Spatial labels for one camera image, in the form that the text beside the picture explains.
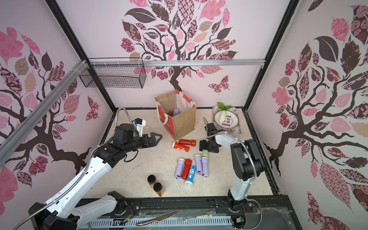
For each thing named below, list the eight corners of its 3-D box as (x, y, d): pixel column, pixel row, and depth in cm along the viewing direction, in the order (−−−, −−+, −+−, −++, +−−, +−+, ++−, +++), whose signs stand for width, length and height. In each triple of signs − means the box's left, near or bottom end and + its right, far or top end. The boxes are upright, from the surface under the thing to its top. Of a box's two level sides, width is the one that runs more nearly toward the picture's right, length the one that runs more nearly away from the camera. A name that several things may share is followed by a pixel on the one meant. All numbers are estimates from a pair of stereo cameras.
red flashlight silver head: (172, 147, 98) (171, 145, 95) (174, 143, 100) (173, 141, 97) (188, 152, 95) (188, 150, 93) (189, 148, 97) (189, 146, 95)
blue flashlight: (184, 185, 83) (184, 183, 80) (189, 166, 90) (189, 164, 87) (192, 187, 82) (192, 186, 79) (196, 168, 89) (197, 166, 87)
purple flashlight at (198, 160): (194, 174, 86) (195, 172, 84) (194, 156, 94) (194, 154, 91) (201, 174, 86) (202, 172, 83) (200, 156, 94) (200, 154, 91)
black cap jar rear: (152, 189, 81) (148, 184, 73) (150, 182, 84) (146, 176, 76) (158, 186, 82) (155, 181, 74) (156, 179, 85) (153, 173, 77)
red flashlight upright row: (181, 178, 84) (180, 177, 82) (185, 160, 92) (185, 158, 90) (187, 180, 84) (187, 179, 82) (191, 161, 92) (191, 159, 89)
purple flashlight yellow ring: (174, 178, 85) (173, 176, 83) (178, 159, 92) (178, 157, 90) (181, 179, 84) (180, 177, 82) (185, 160, 92) (185, 158, 90)
